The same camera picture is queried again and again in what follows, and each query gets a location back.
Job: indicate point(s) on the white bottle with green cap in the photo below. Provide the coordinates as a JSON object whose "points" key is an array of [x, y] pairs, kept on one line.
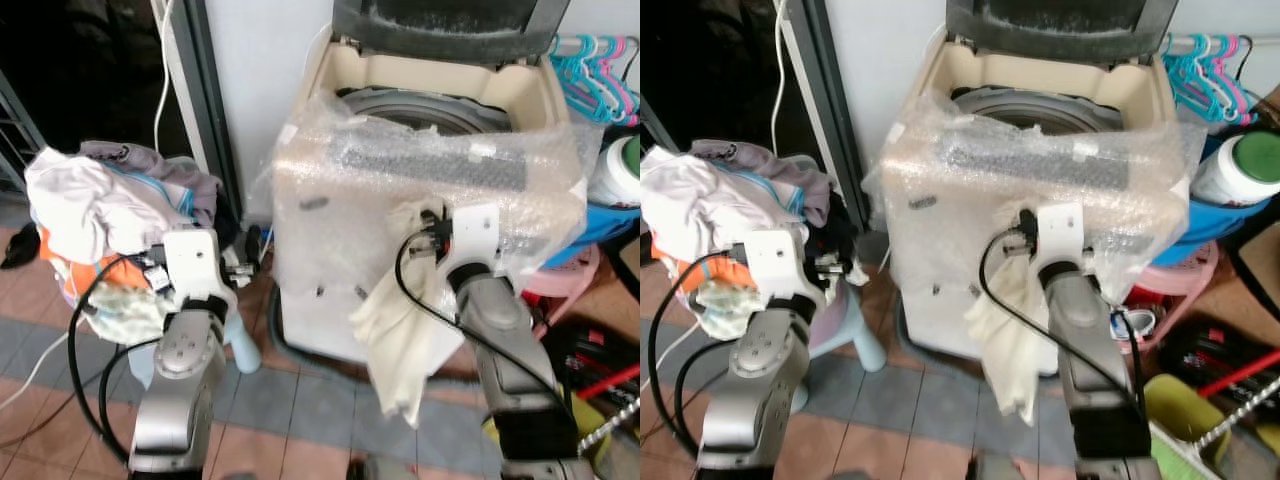
{"points": [[1235, 170], [615, 175]]}

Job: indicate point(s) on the cream top-loading washing machine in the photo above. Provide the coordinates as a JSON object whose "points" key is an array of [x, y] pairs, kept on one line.
{"points": [[320, 320], [930, 320]]}

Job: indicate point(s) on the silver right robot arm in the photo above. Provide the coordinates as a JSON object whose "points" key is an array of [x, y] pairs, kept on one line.
{"points": [[510, 340], [1095, 340]]}

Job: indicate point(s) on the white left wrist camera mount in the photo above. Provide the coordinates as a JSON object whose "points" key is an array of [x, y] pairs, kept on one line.
{"points": [[772, 260], [190, 258]]}

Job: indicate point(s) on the blue plastic basin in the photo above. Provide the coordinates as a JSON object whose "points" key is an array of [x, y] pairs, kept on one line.
{"points": [[1225, 225], [600, 225]]}

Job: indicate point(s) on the grey door frame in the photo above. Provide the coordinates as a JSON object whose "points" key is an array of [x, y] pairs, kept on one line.
{"points": [[205, 100], [825, 100]]}

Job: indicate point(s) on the white garment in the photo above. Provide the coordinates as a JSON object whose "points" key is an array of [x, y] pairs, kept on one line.
{"points": [[700, 200], [85, 205]]}

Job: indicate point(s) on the light blue plastic stool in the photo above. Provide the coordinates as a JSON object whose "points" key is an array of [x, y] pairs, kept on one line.
{"points": [[240, 345], [860, 335]]}

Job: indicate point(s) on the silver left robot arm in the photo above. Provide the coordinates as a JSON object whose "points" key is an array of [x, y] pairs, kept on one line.
{"points": [[755, 385], [180, 380]]}

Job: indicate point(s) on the clear bubble wrap sheet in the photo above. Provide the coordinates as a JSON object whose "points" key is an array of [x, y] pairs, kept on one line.
{"points": [[330, 230], [930, 230]]}

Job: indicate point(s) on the dark grey washer lid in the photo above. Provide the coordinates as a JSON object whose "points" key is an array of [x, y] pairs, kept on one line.
{"points": [[1060, 25], [450, 25]]}

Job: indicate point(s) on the teal and pink hangers bunch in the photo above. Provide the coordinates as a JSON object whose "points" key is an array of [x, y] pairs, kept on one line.
{"points": [[1205, 80], [590, 80]]}

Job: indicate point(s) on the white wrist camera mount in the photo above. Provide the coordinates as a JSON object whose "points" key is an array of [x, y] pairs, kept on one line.
{"points": [[190, 258], [476, 232], [772, 260], [1060, 232]]}

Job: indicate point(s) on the pale patterned cloth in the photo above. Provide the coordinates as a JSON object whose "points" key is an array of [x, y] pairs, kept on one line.
{"points": [[120, 315], [725, 312]]}

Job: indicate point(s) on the cream cloth garment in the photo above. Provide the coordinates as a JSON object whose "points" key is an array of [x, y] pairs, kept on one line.
{"points": [[405, 330], [1010, 330]]}

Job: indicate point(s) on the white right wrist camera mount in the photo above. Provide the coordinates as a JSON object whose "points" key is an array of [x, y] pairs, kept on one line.
{"points": [[1060, 232], [476, 232]]}

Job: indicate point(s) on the orange garment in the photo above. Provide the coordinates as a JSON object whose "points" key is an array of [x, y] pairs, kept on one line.
{"points": [[672, 272], [65, 270]]}

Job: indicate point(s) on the grey garment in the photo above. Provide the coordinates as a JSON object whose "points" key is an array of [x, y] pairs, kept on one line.
{"points": [[180, 170], [790, 170]]}

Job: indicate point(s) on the black and red case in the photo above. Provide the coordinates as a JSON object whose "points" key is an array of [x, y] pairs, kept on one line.
{"points": [[590, 345], [1215, 345]]}

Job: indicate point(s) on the small metal can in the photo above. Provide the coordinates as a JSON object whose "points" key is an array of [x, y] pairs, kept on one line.
{"points": [[1135, 322]]}

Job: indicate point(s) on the grey metal rack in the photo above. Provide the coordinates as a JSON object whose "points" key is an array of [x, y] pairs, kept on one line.
{"points": [[655, 125], [18, 130]]}

